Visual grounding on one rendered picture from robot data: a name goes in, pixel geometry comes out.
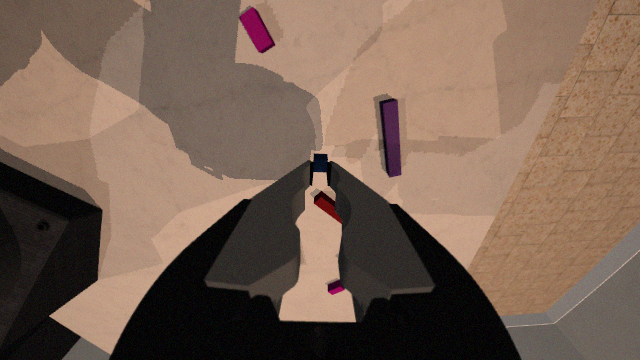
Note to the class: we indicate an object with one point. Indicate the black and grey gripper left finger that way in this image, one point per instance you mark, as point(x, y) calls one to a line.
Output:
point(254, 249)

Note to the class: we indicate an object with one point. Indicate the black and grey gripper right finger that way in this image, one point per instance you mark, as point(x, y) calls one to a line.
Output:
point(385, 253)

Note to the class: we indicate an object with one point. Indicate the purple rod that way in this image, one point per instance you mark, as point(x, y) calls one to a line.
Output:
point(391, 136)

